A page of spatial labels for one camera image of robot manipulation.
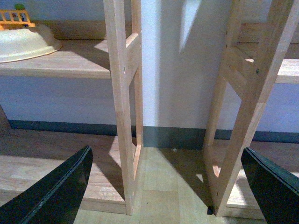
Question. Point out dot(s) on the left wooden shelf unit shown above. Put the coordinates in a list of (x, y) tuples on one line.
[(88, 93)]

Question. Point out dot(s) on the wooden shelf unit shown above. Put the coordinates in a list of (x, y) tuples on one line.
[(255, 57), (88, 93)]

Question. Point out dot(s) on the orange toy fence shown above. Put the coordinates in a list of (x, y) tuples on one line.
[(15, 19)]

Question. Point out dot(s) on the right wooden shelf unit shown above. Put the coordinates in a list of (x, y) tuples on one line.
[(255, 57)]

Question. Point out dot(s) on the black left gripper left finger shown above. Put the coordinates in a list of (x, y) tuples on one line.
[(56, 198)]

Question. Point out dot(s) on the cream plastic basin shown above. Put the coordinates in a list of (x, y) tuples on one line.
[(27, 43)]

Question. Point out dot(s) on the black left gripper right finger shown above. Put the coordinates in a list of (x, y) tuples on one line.
[(275, 189)]

